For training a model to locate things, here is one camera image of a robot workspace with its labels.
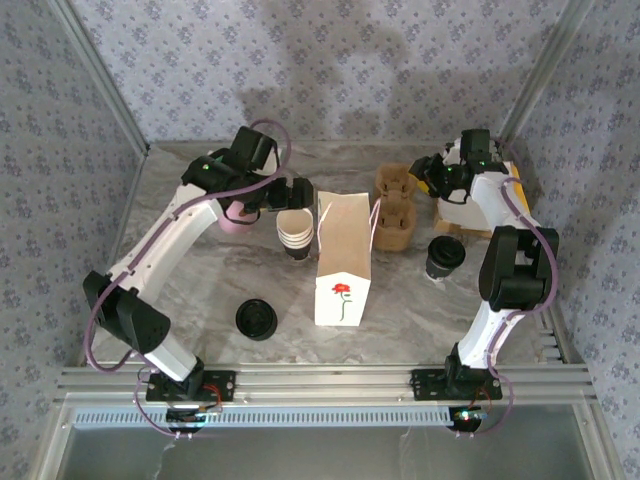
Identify black plastic cup lid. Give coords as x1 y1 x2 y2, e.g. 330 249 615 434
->
428 234 468 274

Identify black sleeved paper cup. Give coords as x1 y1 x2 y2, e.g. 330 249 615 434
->
424 262 459 284

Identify white flower print paper bag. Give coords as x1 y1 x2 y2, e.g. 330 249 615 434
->
313 189 384 329

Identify white napkin stack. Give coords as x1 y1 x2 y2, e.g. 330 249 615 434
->
433 159 521 236

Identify brown pulp cup carrier stack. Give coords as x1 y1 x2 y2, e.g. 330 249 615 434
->
372 164 419 253

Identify pink metal canister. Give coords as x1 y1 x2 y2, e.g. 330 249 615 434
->
218 199 260 236

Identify stacked paper cups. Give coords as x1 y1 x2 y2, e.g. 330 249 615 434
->
275 207 315 261

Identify black cup lid stack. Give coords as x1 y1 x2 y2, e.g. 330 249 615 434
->
234 298 278 342

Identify small circuit board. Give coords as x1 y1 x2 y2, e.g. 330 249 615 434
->
448 405 490 432
166 405 224 434

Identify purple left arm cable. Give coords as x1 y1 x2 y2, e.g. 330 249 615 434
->
84 118 293 374

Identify aluminium frame post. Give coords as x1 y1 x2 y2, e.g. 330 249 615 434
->
49 0 152 155
494 0 596 154

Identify aluminium side rail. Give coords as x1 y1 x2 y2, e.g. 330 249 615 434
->
537 319 569 364

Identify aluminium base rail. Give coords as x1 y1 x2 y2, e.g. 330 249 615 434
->
54 364 599 405

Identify thin purple base cable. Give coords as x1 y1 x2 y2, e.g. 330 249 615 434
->
133 372 196 441
469 372 514 441

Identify grey slotted cable duct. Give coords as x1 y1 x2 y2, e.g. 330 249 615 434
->
72 403 496 429

